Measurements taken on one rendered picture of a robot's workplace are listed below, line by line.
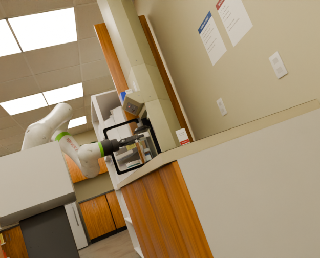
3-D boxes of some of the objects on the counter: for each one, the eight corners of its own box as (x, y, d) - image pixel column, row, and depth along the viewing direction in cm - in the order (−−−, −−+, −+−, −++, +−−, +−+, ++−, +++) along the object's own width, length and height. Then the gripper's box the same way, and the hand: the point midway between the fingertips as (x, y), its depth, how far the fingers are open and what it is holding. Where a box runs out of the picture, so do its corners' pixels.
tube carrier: (158, 161, 179) (147, 129, 183) (163, 158, 169) (151, 125, 173) (143, 166, 176) (131, 134, 179) (146, 164, 166) (134, 129, 169)
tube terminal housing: (184, 158, 241) (153, 76, 253) (197, 151, 210) (161, 59, 222) (157, 168, 234) (126, 83, 246) (166, 163, 203) (131, 66, 215)
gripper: (111, 135, 159) (149, 125, 166) (107, 144, 179) (141, 134, 186) (115, 148, 158) (153, 137, 165) (111, 155, 178) (145, 145, 185)
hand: (143, 136), depth 175 cm, fingers closed on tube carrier, 9 cm apart
